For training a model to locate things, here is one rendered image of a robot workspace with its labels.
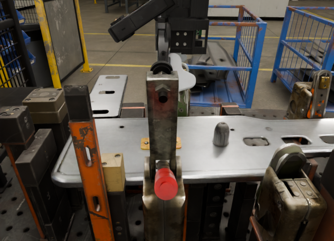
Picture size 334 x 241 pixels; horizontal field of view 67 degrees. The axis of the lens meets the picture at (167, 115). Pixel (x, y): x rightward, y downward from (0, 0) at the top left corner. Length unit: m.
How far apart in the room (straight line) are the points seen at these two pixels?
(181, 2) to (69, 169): 0.35
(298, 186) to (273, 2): 8.31
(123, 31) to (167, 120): 0.17
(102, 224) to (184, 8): 0.36
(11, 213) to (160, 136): 0.66
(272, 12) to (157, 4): 8.27
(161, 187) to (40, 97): 0.47
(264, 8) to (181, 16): 8.16
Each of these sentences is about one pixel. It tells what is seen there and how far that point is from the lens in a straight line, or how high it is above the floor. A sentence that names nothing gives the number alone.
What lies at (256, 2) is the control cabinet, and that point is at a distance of 8.49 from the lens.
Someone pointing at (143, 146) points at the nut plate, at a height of 1.00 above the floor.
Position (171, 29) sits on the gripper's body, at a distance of 0.40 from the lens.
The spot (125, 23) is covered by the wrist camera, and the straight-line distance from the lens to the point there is 0.42.
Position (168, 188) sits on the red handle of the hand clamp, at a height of 1.14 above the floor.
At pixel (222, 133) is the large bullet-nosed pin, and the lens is 0.52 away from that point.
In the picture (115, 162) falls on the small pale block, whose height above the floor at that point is 1.06.
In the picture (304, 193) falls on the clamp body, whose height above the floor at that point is 1.07.
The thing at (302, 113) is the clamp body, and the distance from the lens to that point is 0.76.
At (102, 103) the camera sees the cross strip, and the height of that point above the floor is 1.00.
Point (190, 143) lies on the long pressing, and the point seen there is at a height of 1.00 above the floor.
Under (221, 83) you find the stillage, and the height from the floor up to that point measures 0.16.
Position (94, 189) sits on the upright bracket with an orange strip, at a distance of 0.40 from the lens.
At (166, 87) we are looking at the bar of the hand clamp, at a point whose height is 1.21.
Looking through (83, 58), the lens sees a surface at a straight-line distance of 3.91.
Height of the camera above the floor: 1.32
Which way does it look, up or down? 30 degrees down
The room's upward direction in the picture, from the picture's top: straight up
